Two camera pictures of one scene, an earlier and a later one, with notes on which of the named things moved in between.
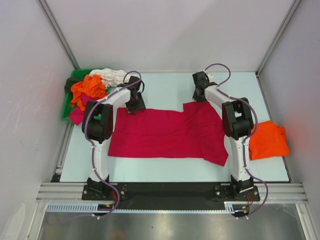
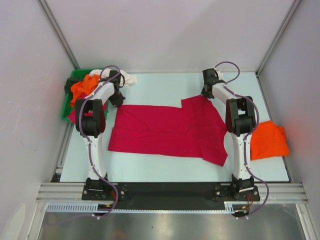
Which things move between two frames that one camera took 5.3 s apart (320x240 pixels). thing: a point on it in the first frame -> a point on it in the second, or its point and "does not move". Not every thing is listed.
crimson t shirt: (195, 132) does not move
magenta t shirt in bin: (77, 115) does not move
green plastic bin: (67, 107) does not move
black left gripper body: (135, 105) -> (116, 99)
